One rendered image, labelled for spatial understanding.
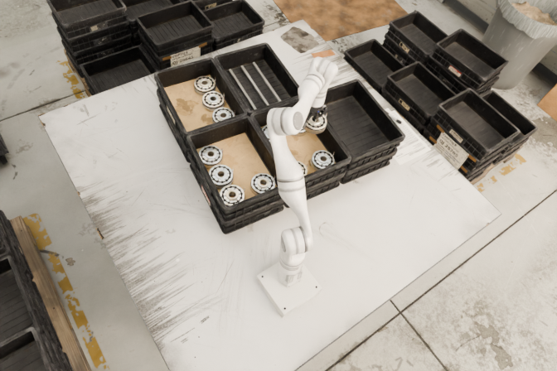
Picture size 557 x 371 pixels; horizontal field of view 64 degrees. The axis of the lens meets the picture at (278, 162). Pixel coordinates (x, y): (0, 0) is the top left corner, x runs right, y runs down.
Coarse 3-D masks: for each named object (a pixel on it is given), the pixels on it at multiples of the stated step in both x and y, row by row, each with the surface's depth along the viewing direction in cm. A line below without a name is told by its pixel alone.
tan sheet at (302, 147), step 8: (288, 136) 207; (296, 136) 207; (304, 136) 208; (312, 136) 208; (288, 144) 204; (296, 144) 204; (304, 144) 205; (312, 144) 205; (320, 144) 206; (296, 152) 202; (304, 152) 202; (312, 152) 203; (296, 160) 199; (304, 160) 200; (312, 168) 198
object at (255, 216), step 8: (192, 168) 204; (200, 176) 190; (200, 184) 200; (208, 192) 186; (280, 200) 188; (264, 208) 185; (272, 208) 190; (280, 208) 197; (216, 216) 192; (248, 216) 184; (256, 216) 189; (264, 216) 194; (224, 224) 181; (232, 224) 185; (240, 224) 189; (248, 224) 191; (224, 232) 188
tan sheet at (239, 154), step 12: (216, 144) 199; (228, 144) 200; (240, 144) 201; (228, 156) 196; (240, 156) 197; (252, 156) 198; (240, 168) 193; (252, 168) 194; (264, 168) 195; (240, 180) 190; (252, 192) 187
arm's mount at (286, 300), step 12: (276, 264) 180; (264, 276) 177; (276, 276) 177; (264, 288) 175; (276, 288) 174; (288, 288) 174; (300, 288) 175; (312, 288) 175; (276, 300) 171; (288, 300) 172; (300, 300) 172; (288, 312) 171
